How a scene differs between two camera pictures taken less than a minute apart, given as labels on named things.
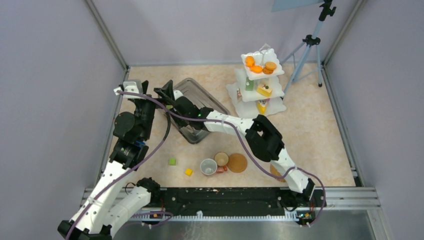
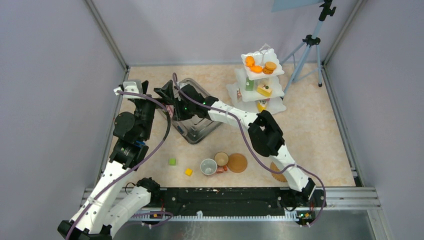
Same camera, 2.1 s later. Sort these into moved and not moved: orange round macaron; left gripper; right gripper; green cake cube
Moved: right gripper
Not moved: orange round macaron; left gripper; green cake cube
